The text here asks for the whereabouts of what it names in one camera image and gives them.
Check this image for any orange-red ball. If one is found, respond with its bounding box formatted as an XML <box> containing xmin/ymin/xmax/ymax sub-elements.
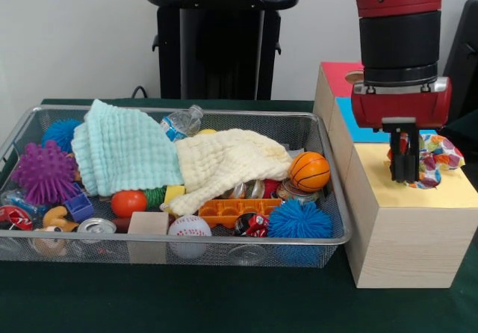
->
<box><xmin>111</xmin><ymin>190</ymin><xmax>149</xmax><ymax>218</ymax></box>

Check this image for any purple spiky ball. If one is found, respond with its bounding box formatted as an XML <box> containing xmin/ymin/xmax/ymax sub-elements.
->
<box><xmin>10</xmin><ymin>140</ymin><xmax>79</xmax><ymax>207</ymax></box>

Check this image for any blue fuzzy ball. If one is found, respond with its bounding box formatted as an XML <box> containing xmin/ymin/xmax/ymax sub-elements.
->
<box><xmin>41</xmin><ymin>119</ymin><xmax>82</xmax><ymax>153</ymax></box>
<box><xmin>267</xmin><ymin>198</ymin><xmax>334</xmax><ymax>267</ymax></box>

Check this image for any mint green cloth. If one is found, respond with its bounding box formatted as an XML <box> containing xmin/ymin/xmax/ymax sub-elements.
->
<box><xmin>70</xmin><ymin>99</ymin><xmax>186</xmax><ymax>196</ymax></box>

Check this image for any polka-dot paper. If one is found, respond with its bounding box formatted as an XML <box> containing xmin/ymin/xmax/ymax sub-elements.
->
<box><xmin>386</xmin><ymin>131</ymin><xmax>467</xmax><ymax>190</ymax></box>

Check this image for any orange toy basketball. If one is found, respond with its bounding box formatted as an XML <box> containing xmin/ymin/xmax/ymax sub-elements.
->
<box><xmin>288</xmin><ymin>151</ymin><xmax>332</xmax><ymax>193</ymax></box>

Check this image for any silver mesh bin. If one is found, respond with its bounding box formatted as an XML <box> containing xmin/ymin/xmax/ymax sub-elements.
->
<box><xmin>0</xmin><ymin>105</ymin><xmax>354</xmax><ymax>269</ymax></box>

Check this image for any wooden three-hole sorting box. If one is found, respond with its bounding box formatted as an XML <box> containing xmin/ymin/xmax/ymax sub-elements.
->
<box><xmin>312</xmin><ymin>61</ymin><xmax>478</xmax><ymax>289</ymax></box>

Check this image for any white toy baseball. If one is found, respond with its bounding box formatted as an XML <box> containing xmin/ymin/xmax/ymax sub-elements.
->
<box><xmin>167</xmin><ymin>215</ymin><xmax>213</xmax><ymax>259</ymax></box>

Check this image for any dark green tablecloth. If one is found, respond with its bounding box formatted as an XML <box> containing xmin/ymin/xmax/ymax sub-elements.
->
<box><xmin>0</xmin><ymin>99</ymin><xmax>478</xmax><ymax>333</ymax></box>

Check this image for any cream cloth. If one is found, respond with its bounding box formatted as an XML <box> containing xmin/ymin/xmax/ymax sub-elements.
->
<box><xmin>160</xmin><ymin>128</ymin><xmax>293</xmax><ymax>217</ymax></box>

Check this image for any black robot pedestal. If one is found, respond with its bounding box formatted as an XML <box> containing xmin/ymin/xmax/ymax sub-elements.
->
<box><xmin>144</xmin><ymin>0</ymin><xmax>299</xmax><ymax>101</ymax></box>

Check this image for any plain wooden block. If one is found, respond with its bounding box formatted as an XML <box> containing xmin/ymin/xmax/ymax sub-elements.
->
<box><xmin>127</xmin><ymin>211</ymin><xmax>170</xmax><ymax>264</ymax></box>

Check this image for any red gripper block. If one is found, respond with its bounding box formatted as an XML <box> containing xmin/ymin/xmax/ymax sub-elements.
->
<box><xmin>350</xmin><ymin>77</ymin><xmax>453</xmax><ymax>184</ymax></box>

